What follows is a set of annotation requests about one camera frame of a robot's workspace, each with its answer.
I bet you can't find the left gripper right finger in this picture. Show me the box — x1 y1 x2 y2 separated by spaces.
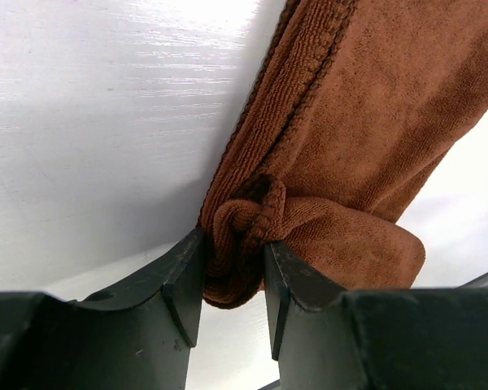
262 240 488 390

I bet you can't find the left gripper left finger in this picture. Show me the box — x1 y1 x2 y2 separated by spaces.
0 228 205 389

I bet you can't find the brown microfiber towel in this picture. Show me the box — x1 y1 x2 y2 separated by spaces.
198 1 488 309

